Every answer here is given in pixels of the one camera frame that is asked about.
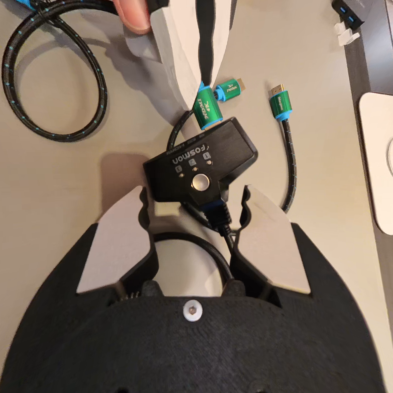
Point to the black USB hub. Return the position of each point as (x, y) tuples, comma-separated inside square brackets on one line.
[(347, 12)]

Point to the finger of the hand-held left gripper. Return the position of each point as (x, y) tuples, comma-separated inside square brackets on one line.
[(222, 30), (175, 46)]

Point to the white plastic clip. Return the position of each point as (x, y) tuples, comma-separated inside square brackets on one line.
[(347, 36)]

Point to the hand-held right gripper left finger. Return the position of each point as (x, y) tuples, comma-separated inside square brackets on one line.
[(119, 245)]

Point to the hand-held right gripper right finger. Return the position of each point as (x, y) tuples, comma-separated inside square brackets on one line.
[(270, 245)]

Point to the black three-port switch box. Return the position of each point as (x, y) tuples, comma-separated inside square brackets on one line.
[(230, 144)]

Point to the person's left hand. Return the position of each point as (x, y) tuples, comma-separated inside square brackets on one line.
[(132, 15)]

